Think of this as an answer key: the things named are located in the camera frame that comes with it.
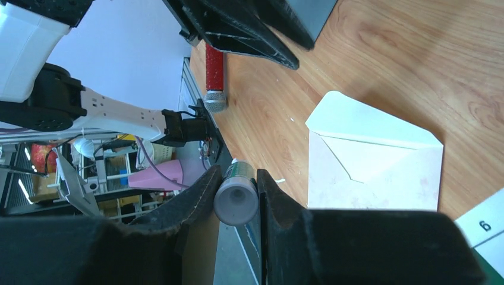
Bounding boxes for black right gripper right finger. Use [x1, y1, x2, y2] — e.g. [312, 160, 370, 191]
[257, 169, 486, 284]

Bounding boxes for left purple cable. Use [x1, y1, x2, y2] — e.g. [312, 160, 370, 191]
[134, 135, 190, 189]

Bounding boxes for grey envelope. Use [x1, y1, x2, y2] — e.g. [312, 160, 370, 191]
[287, 0, 337, 42]

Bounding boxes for green white glue stick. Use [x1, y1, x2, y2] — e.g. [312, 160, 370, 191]
[213, 159, 259, 226]

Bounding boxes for red microphone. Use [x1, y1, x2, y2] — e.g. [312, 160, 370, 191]
[203, 43, 228, 113]

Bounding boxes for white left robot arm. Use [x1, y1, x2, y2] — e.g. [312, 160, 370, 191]
[1, 1, 307, 147]

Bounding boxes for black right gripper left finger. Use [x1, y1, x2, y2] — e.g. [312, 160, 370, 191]
[1, 165, 222, 284]

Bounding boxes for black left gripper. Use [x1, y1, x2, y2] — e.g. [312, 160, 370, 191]
[162, 0, 315, 70]

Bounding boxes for cream pink envelope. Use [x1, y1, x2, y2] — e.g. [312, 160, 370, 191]
[305, 91, 443, 211]

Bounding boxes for green white chessboard mat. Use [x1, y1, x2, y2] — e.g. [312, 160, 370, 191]
[455, 189, 503, 284]

